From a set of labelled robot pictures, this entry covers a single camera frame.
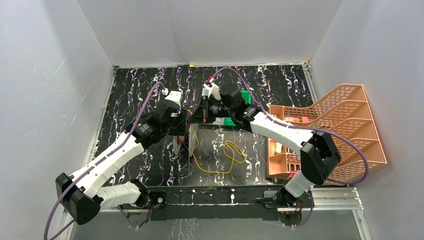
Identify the white plastic bin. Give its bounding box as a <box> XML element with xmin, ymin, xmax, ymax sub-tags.
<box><xmin>212</xmin><ymin>117</ymin><xmax>225</xmax><ymax>126</ymax></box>

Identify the white stapler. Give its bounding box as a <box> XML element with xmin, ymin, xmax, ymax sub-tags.
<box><xmin>274</xmin><ymin>142</ymin><xmax>283</xmax><ymax>155</ymax></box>

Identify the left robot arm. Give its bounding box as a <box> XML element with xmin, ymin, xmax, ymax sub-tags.
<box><xmin>55</xmin><ymin>95</ymin><xmax>187</xmax><ymax>225</ymax></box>

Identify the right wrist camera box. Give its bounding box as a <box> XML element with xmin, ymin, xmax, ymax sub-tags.
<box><xmin>202</xmin><ymin>81</ymin><xmax>221</xmax><ymax>101</ymax></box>

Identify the thick yellow cable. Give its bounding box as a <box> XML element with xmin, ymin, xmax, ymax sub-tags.
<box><xmin>187</xmin><ymin>109</ymin><xmax>248</xmax><ymax>175</ymax></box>

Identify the white cable spool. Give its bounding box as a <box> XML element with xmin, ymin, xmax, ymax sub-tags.
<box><xmin>172</xmin><ymin>123</ymin><xmax>199</xmax><ymax>157</ymax></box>

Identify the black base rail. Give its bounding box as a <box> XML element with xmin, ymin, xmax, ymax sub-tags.
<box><xmin>152</xmin><ymin>185</ymin><xmax>303</xmax><ymax>225</ymax></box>

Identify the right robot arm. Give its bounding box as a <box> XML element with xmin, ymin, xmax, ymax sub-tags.
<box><xmin>187</xmin><ymin>84</ymin><xmax>341</xmax><ymax>207</ymax></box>

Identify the orange desk organizer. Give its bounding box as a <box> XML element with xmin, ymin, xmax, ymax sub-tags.
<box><xmin>267</xmin><ymin>84</ymin><xmax>387</xmax><ymax>182</ymax></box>

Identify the green plastic bin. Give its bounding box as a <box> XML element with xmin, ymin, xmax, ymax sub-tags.
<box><xmin>223</xmin><ymin>90</ymin><xmax>252</xmax><ymax>128</ymax></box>

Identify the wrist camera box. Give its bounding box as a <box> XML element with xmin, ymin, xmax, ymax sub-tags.
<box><xmin>165</xmin><ymin>90</ymin><xmax>183</xmax><ymax>109</ymax></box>
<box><xmin>202</xmin><ymin>81</ymin><xmax>221</xmax><ymax>101</ymax></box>

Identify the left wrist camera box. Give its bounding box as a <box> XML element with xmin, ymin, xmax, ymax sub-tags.
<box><xmin>165</xmin><ymin>90</ymin><xmax>183</xmax><ymax>109</ymax></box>

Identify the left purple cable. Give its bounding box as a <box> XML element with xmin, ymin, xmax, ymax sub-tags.
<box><xmin>43</xmin><ymin>81</ymin><xmax>167</xmax><ymax>240</ymax></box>

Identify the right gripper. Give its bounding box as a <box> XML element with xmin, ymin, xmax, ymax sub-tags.
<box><xmin>187</xmin><ymin>95</ymin><xmax>234</xmax><ymax>124</ymax></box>

